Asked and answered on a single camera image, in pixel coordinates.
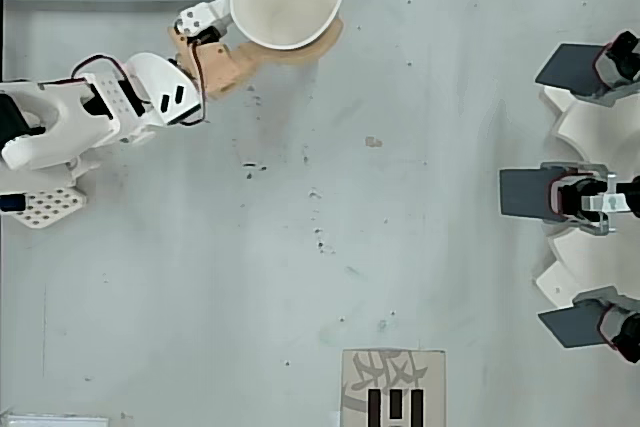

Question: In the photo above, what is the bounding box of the white flat object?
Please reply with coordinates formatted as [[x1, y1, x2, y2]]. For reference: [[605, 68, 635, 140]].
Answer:
[[0, 413, 109, 427]]

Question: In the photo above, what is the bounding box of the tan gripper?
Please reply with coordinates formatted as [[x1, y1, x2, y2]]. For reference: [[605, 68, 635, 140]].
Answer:
[[167, 0, 347, 101]]

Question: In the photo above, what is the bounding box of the printed cardboard card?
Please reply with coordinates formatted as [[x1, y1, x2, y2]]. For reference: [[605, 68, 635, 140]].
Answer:
[[341, 347, 448, 427]]

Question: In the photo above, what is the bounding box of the white machine base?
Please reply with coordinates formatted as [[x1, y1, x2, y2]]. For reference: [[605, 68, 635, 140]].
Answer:
[[531, 84, 640, 309]]

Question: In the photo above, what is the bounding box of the red black elbow wire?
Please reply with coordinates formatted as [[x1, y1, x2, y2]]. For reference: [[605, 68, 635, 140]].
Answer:
[[70, 52, 132, 84]]

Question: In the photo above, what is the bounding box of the grey paddle actuator unit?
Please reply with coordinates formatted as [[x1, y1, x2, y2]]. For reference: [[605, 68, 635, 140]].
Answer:
[[536, 286, 640, 365], [534, 30, 640, 109], [498, 161, 640, 237]]

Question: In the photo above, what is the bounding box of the red black wrist wire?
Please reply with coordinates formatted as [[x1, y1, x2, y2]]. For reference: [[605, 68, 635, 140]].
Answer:
[[176, 38, 208, 128]]

